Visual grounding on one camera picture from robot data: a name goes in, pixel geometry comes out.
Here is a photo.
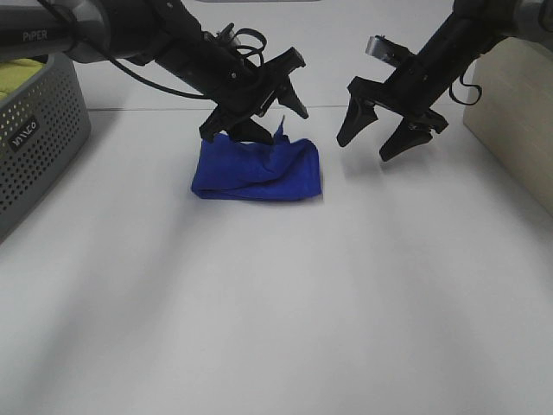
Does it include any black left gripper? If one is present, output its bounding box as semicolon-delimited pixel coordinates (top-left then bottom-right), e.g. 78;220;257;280
199;48;308;145

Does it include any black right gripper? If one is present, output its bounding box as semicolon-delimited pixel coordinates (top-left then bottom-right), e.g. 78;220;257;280
337;57;448;162

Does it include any blue microfiber towel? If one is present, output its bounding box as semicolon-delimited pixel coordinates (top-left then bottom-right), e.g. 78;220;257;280
191;123;322;202

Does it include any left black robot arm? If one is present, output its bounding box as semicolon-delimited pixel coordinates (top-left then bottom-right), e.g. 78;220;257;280
1;1;308;145

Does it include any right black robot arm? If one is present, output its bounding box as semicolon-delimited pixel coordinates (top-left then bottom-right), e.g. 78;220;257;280
337;1;552;162

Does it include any beige storage bin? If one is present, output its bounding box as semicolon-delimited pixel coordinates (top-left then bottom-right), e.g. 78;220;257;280
463;38;552;213

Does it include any grey perforated plastic basket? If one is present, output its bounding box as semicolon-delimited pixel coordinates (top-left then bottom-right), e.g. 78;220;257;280
1;54;91;240

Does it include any yellow-green towel in basket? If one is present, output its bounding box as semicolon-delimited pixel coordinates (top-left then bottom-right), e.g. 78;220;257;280
0;58;46;103

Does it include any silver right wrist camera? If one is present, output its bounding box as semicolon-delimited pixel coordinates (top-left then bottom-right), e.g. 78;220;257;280
365;35;413;67

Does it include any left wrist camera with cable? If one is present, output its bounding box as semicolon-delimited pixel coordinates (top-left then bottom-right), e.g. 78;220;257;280
203;22;267;67

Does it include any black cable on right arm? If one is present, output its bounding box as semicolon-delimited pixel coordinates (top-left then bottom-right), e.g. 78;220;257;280
448;71;484;106

